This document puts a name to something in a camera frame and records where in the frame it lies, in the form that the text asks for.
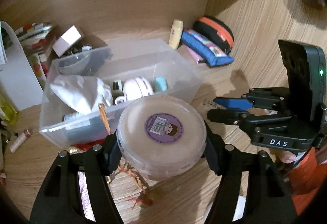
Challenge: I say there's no white round puff container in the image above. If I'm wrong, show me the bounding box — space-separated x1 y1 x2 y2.
115 77 153 105

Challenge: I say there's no cream small tube bottle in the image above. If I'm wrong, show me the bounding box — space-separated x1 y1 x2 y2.
168 19 184 50

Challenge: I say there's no orange sleeve forearm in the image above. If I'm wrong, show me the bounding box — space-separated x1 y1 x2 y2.
288 148 326 215

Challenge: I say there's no clear plastic storage bin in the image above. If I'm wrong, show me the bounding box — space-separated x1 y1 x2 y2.
39 39 202 148

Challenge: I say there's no red gold tassel ornament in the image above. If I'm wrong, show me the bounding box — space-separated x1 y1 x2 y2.
79 103 153 212

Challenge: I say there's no small white pink box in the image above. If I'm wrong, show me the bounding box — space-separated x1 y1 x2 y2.
52 25 84 57

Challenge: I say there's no black orange zipper case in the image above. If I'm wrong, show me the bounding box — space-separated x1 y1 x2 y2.
192 15 234 54

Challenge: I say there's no white lip balm stick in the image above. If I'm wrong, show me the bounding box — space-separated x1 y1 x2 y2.
9 129 31 153

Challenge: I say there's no blue patchwork pouch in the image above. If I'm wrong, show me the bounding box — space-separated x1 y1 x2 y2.
181 29 234 67

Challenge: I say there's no yellow green tall bottle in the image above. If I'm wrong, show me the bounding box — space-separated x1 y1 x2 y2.
0 94 18 125

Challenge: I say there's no round cream jar purple label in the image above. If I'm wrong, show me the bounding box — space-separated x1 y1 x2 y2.
116 96 207 181

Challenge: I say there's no white plastic bag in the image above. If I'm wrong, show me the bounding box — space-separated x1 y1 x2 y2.
50 75 113 115

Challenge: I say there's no teal lotion bottle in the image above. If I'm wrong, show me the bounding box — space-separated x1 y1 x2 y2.
155 77 167 92

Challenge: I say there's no stack of books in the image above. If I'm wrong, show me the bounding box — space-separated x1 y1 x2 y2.
15 22 57 89

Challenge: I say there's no person right hand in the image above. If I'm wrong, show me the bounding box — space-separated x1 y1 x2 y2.
270 149 301 164

